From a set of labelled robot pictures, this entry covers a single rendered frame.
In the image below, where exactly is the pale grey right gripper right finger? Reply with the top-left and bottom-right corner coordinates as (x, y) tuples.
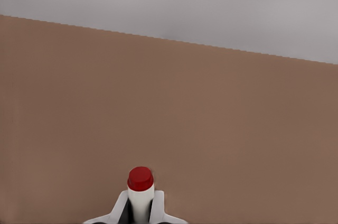
(148, 189), (189, 224)

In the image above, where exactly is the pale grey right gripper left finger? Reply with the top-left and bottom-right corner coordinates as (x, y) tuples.
(83, 190), (130, 224)

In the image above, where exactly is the white bottle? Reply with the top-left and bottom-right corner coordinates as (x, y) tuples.
(127, 183), (155, 224)

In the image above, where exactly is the red bottle cap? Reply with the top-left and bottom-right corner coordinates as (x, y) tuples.
(127, 166), (155, 191)

